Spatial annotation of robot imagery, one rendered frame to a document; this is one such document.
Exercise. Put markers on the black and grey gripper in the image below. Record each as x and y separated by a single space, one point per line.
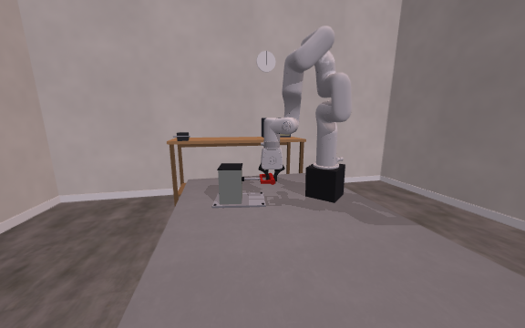
272 158

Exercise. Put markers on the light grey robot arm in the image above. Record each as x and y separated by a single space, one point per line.
337 86

